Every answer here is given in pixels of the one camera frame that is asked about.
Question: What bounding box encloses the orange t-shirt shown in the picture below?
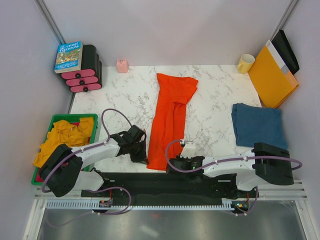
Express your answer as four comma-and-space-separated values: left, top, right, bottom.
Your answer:
147, 73, 199, 171

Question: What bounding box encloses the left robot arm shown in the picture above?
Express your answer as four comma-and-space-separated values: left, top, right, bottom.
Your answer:
38, 125, 148, 198

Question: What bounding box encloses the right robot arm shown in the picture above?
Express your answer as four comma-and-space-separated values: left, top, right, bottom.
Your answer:
164, 139, 294, 197

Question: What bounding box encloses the green plastic bin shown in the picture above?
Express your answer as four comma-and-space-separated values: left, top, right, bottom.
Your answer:
31, 113, 98, 186

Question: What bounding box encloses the yellow t-shirt in bin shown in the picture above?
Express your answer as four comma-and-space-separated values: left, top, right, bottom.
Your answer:
32, 118, 95, 168

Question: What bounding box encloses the small pink box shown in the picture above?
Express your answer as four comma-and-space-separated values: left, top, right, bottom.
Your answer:
116, 59, 129, 74

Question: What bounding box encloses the magenta t-shirt in bin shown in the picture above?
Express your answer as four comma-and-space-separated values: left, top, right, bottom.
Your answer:
35, 121, 87, 183

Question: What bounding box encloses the blue treehouse paperback book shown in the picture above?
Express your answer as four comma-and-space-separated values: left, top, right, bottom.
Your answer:
54, 41, 83, 74

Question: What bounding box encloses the folded blue t-shirt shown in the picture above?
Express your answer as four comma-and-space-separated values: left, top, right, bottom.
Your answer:
231, 103, 288, 150

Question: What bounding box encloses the yellow mug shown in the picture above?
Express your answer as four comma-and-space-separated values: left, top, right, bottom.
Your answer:
237, 53, 256, 74

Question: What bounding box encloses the orange folder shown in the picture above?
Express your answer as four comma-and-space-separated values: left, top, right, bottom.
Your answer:
248, 45, 299, 108

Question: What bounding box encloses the white grey folder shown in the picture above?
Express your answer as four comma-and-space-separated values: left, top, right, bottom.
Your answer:
265, 40, 290, 75

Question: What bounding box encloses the black folder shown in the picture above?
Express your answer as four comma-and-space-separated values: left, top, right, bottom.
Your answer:
271, 29, 300, 75

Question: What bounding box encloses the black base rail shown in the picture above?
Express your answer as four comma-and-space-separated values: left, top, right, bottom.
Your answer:
81, 172, 257, 205

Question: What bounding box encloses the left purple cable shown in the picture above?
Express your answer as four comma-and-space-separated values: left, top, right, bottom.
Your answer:
41, 108, 133, 228

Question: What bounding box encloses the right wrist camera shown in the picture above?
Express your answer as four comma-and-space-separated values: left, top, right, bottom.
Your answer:
180, 139, 196, 159

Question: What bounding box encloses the grey slotted cable duct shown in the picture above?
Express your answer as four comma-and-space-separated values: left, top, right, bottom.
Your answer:
45, 199, 235, 211

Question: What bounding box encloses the left aluminium frame post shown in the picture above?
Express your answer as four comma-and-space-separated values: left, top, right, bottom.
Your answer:
34, 0, 66, 44

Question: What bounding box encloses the aluminium frame post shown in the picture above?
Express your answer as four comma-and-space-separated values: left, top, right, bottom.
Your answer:
273, 0, 300, 35
34, 0, 66, 44

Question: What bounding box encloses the right aluminium frame post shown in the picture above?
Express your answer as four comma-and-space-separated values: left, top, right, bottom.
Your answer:
273, 0, 300, 35

